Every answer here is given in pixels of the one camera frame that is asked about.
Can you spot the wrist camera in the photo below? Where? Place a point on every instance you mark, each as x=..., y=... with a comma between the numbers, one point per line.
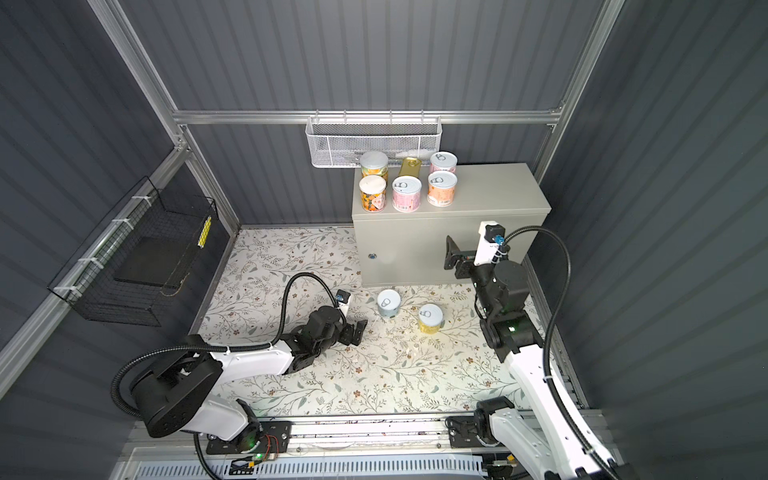
x=343, y=300
x=491, y=238

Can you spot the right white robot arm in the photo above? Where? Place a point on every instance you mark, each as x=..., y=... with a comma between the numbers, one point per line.
x=562, y=446

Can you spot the salmon label can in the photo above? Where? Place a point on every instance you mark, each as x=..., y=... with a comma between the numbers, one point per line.
x=441, y=188

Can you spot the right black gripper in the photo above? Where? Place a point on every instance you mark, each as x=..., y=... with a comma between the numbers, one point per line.
x=453, y=253

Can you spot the white wire basket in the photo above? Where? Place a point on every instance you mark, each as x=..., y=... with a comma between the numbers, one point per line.
x=340, y=143

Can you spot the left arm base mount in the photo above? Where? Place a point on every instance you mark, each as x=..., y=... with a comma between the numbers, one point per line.
x=272, y=437

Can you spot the pink ring-pull can front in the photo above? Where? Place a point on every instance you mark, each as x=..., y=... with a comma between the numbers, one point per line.
x=406, y=195

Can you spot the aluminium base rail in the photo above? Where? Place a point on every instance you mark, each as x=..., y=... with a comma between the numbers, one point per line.
x=319, y=435

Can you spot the beige metal cabinet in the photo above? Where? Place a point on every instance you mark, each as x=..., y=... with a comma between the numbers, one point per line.
x=397, y=248

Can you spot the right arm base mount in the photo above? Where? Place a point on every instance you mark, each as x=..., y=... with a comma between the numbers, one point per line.
x=467, y=432

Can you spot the teal label can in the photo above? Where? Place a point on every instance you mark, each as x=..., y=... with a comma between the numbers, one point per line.
x=388, y=303

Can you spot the gold rectangular tin can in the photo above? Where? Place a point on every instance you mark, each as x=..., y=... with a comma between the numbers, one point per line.
x=410, y=166

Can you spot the yellow label ring-pull can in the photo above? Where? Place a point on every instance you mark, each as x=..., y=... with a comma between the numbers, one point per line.
x=430, y=318

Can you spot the orange label plastic-lid can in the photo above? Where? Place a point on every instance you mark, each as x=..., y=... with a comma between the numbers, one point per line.
x=373, y=193

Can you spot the green yellow plastic-lid can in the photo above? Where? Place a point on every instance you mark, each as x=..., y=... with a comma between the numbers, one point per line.
x=374, y=163

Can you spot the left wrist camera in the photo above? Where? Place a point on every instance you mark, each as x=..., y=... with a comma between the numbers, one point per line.
x=343, y=300

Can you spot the black pad in basket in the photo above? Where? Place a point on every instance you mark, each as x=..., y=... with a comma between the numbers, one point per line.
x=157, y=262

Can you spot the pink label can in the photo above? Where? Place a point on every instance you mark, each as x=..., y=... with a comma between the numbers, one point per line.
x=443, y=161

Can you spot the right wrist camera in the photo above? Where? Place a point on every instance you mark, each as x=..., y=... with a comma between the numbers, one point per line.
x=491, y=238

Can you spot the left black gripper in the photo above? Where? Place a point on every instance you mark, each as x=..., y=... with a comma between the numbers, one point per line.
x=348, y=337

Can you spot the black wire basket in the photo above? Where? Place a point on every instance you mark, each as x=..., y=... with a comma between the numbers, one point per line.
x=87, y=283

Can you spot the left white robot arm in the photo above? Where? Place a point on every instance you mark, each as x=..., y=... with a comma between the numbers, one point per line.
x=176, y=392

